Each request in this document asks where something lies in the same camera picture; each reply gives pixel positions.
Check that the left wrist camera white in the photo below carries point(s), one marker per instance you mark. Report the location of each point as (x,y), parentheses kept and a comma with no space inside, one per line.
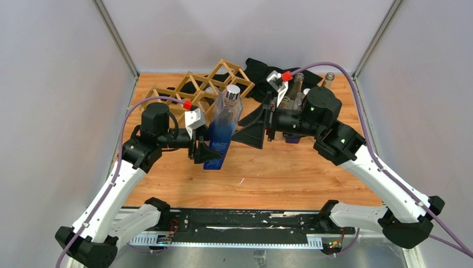
(193,120)

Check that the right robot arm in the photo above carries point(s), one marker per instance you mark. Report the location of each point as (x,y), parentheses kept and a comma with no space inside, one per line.
(405,216)

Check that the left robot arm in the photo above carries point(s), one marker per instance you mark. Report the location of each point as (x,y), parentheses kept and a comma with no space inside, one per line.
(157,133)

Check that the clear bottle with black label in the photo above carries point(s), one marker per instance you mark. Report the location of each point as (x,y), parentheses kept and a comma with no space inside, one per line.
(328,80)

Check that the black cloth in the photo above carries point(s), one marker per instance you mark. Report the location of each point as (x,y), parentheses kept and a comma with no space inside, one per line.
(258,73)

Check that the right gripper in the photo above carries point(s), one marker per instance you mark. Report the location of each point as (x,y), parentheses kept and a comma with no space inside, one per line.
(265,117)

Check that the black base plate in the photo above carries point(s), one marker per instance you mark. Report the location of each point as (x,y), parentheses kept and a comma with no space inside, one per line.
(242,227)

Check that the aluminium frame rail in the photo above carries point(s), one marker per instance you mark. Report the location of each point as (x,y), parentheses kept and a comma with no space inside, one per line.
(131,229)

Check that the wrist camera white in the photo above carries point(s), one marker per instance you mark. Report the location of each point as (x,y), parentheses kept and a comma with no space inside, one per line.
(193,120)
(281,87)

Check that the clear bottle with white label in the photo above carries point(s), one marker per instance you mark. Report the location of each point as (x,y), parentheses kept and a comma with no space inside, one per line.
(296,86)

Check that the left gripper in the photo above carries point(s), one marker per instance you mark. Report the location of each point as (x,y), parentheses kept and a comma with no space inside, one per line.
(204,152)

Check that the wooden lattice wine rack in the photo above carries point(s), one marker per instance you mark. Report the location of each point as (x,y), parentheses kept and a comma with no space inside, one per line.
(198,88)

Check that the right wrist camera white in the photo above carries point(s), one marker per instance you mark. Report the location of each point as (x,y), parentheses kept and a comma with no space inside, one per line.
(281,87)

